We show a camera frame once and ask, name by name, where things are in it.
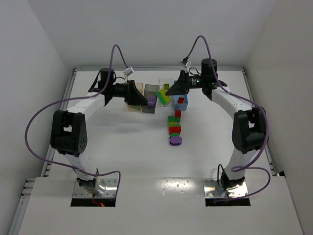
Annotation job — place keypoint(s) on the metal base plate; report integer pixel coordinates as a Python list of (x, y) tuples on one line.
[(213, 191), (105, 188)]

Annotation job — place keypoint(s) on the red green lego stack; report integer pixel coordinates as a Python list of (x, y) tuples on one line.
[(174, 127)]

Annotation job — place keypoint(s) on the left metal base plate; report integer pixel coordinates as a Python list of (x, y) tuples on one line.
[(105, 188)]

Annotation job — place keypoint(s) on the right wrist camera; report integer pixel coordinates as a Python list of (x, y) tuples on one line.
[(185, 63)]

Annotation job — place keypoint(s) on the purple rounded lego brick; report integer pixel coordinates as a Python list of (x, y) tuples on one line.
[(175, 140)]

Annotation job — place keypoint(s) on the blue plastic bin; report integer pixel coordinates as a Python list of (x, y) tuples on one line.
[(182, 107)]

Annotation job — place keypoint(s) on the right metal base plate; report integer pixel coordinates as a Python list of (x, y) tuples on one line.
[(213, 191)]

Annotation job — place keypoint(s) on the clear plastic bin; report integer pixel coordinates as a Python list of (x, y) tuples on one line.
[(165, 81)]

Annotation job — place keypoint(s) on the red lego brick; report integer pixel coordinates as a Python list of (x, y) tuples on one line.
[(180, 100)]

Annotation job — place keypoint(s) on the small red lego stack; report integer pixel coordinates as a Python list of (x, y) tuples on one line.
[(177, 115)]

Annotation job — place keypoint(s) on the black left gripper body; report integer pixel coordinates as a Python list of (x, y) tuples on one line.
[(130, 91)]

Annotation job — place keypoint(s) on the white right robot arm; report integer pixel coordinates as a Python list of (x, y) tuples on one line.
[(249, 124)]

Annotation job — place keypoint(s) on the grey translucent bin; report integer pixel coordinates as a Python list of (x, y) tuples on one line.
[(150, 93)]

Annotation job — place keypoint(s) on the lime long lego brick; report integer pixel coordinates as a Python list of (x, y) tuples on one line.
[(164, 99)]

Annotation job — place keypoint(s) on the orange translucent bin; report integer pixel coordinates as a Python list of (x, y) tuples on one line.
[(134, 107)]

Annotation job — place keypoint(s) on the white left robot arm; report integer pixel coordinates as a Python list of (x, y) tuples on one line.
[(69, 130)]

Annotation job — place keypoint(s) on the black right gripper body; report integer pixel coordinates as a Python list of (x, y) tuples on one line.
[(184, 82)]

